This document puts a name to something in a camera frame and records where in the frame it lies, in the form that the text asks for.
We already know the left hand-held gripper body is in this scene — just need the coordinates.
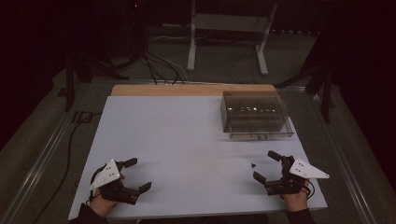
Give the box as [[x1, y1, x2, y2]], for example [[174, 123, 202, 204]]
[[89, 158, 140, 206]]

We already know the clear dark plastic compartment box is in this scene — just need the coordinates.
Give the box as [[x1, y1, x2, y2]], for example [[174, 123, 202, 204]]
[[219, 90, 295, 140]]

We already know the black floor cable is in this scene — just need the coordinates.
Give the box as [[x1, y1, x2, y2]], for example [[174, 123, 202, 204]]
[[30, 111, 103, 224]]

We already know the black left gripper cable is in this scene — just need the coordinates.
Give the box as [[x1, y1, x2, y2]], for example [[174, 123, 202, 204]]
[[89, 163, 108, 203]]

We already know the aluminium floor rail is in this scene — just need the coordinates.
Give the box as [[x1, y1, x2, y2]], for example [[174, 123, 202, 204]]
[[0, 90, 82, 224], [311, 92, 379, 224]]

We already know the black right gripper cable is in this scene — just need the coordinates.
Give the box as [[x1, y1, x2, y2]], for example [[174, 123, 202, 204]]
[[306, 179, 316, 200]]

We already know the bundle of black floor cables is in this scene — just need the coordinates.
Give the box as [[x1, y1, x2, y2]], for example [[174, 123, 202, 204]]
[[136, 46, 186, 86]]

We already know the black metal stand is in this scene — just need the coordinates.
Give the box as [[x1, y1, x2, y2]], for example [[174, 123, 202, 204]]
[[57, 50, 131, 113], [275, 63, 338, 124]]

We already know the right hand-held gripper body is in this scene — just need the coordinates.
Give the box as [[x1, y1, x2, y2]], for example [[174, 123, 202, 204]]
[[263, 154, 331, 197]]

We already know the person's left hand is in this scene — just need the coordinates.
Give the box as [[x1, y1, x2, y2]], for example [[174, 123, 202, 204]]
[[88, 190, 119, 217]]

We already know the person's right hand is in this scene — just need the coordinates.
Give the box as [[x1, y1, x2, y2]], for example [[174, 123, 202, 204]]
[[280, 181, 313, 213]]

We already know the white metal stand frame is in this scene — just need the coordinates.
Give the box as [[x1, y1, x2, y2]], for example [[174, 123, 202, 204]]
[[186, 0, 279, 77]]

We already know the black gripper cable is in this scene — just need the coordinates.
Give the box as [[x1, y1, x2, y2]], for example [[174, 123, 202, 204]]
[[89, 163, 108, 203], [306, 179, 316, 200]]

